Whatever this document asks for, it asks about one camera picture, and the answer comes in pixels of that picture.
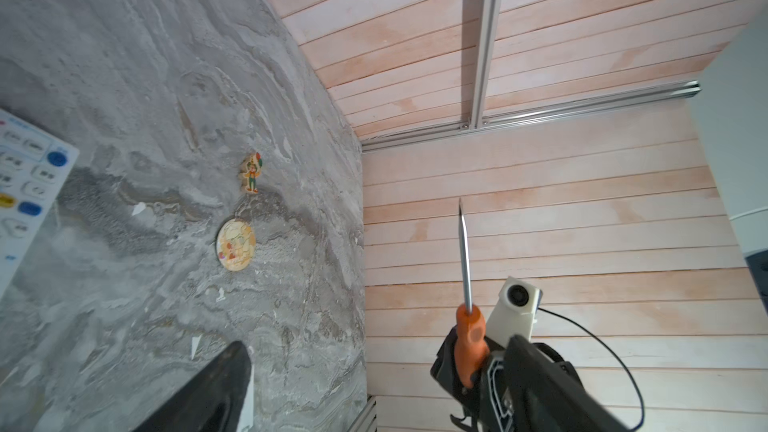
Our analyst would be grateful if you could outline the round wooden coaster sticker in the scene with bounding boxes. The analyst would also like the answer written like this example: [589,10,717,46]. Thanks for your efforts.
[216,219,256,272]

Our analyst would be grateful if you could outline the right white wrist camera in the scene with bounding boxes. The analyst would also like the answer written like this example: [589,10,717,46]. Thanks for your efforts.
[485,277,543,348]

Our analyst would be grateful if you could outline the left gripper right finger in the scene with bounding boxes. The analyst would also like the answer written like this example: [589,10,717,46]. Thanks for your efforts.
[504,335,626,432]

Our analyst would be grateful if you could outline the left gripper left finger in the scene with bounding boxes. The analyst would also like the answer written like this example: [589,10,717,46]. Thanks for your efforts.
[136,341,251,432]

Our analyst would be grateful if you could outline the left white remote control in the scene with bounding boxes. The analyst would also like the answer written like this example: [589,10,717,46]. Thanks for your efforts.
[0,110,79,291]

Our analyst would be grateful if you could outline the horizontal aluminium wall rail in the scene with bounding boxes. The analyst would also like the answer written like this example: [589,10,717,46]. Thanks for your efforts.
[361,80,702,153]

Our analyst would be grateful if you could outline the orange handled screwdriver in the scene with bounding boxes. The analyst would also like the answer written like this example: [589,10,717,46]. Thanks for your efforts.
[454,200,490,389]

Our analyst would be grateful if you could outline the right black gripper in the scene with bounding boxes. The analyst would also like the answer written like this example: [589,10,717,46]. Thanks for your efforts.
[430,327,583,432]

